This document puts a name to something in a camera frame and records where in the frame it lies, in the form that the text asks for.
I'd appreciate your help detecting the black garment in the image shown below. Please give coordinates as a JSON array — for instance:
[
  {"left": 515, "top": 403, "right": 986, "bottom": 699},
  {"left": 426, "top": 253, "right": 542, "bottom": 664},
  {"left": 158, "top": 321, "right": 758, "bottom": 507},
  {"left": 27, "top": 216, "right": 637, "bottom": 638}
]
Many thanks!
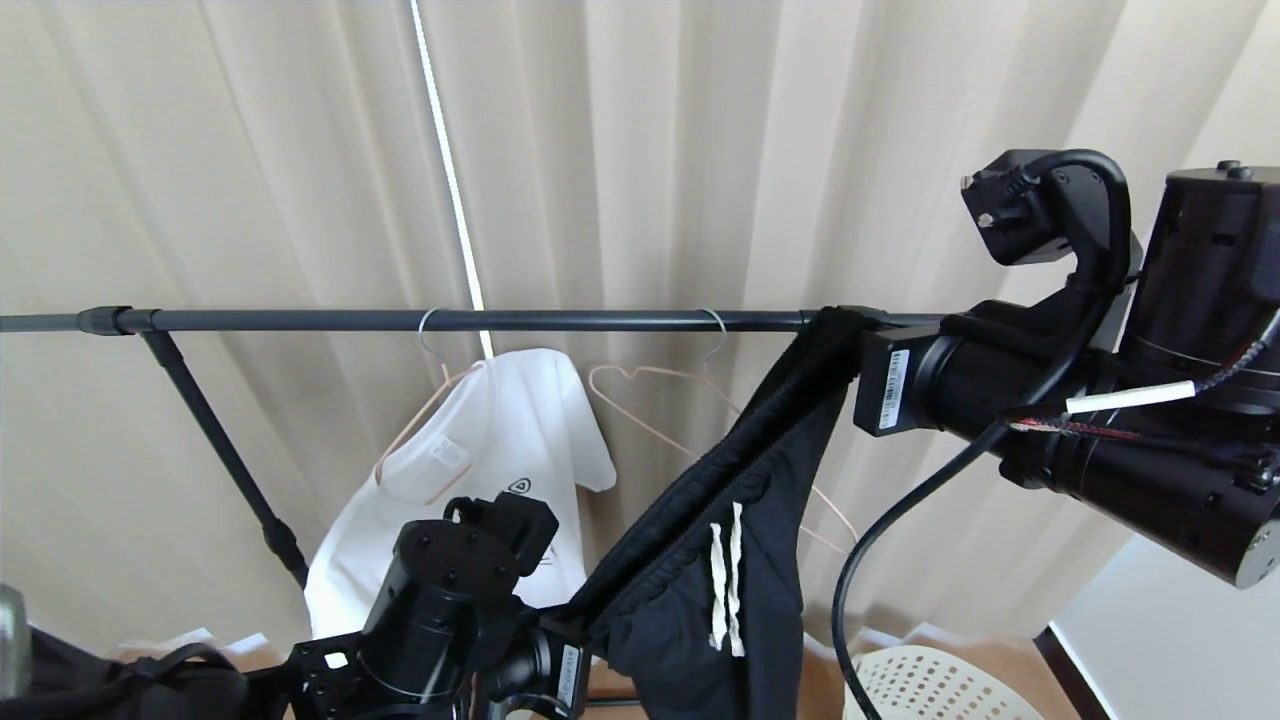
[{"left": 565, "top": 305, "right": 871, "bottom": 720}]

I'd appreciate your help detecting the white printed t-shirt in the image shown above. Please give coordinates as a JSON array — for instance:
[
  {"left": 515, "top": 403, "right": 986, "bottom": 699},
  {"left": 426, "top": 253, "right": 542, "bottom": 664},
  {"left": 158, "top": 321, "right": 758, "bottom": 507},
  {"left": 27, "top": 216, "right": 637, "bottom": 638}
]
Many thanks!
[{"left": 305, "top": 348, "right": 619, "bottom": 641}]

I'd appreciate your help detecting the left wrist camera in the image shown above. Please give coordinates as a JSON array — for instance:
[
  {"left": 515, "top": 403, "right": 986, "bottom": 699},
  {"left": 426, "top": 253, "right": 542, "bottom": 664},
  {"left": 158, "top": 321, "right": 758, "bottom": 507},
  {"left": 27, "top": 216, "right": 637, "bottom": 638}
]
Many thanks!
[{"left": 443, "top": 492, "right": 559, "bottom": 576}]

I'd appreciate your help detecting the black clothes rack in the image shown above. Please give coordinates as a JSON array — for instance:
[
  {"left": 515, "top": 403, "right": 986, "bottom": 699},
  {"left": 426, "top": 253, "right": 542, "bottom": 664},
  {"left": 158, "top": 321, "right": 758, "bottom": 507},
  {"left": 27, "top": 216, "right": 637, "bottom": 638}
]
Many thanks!
[{"left": 0, "top": 305, "right": 946, "bottom": 707}]

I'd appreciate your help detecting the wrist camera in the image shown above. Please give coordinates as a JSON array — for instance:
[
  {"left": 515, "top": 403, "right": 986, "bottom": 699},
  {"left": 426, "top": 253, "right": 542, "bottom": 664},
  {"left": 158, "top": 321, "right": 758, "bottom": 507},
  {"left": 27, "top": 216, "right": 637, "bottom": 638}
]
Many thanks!
[
  {"left": 960, "top": 148, "right": 1144, "bottom": 341},
  {"left": 443, "top": 492, "right": 559, "bottom": 576}
]

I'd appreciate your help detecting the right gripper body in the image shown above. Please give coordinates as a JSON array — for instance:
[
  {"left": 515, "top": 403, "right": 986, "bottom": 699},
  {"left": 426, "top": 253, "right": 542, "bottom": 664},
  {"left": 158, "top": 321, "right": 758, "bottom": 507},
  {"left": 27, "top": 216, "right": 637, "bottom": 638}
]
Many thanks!
[{"left": 855, "top": 318, "right": 1067, "bottom": 439}]

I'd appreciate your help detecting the pink clothes hanger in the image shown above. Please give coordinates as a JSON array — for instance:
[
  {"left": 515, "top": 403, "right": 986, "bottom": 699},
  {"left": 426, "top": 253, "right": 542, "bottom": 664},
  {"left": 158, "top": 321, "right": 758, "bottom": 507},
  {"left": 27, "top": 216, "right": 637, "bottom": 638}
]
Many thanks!
[
  {"left": 373, "top": 308, "right": 493, "bottom": 508},
  {"left": 588, "top": 308, "right": 861, "bottom": 556}
]

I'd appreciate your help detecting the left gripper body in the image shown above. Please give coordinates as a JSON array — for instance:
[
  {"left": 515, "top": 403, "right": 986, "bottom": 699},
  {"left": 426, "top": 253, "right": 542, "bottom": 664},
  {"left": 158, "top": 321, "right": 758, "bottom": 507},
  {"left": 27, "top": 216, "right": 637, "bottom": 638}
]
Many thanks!
[{"left": 490, "top": 623, "right": 591, "bottom": 720}]

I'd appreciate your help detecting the beige curtain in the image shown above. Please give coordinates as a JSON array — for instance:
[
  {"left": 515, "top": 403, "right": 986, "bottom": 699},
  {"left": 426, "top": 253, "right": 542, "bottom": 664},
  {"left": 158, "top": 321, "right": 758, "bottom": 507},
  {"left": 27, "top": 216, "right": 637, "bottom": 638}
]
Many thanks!
[{"left": 0, "top": 0, "right": 1280, "bottom": 661}]

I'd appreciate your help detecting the white laundry basket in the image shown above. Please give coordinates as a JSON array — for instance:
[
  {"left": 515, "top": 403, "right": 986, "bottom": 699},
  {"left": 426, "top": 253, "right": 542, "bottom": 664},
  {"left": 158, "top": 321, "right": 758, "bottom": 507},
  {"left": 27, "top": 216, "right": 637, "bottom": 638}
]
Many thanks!
[{"left": 845, "top": 645, "right": 1046, "bottom": 720}]

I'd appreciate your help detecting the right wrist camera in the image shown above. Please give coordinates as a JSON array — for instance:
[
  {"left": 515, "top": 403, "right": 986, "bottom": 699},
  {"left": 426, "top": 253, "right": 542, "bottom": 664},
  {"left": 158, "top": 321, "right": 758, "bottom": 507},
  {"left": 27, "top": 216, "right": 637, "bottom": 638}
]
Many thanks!
[{"left": 960, "top": 148, "right": 1144, "bottom": 341}]

